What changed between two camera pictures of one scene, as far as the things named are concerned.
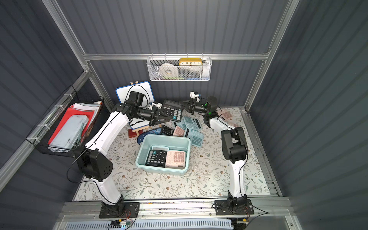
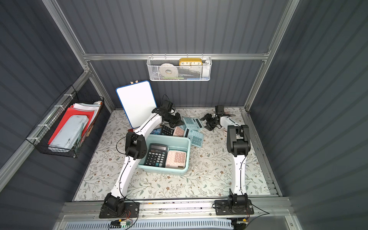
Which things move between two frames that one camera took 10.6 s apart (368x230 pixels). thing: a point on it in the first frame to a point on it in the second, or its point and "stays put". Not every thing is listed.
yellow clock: x=190 y=62 stays put
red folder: x=72 y=110 stays put
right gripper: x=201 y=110 to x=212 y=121
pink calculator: x=176 y=159 stays put
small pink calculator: x=178 y=132 stays put
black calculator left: x=166 y=131 stays put
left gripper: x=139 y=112 to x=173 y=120
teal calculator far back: x=192 y=123 stays put
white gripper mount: x=193 y=95 to x=219 y=109
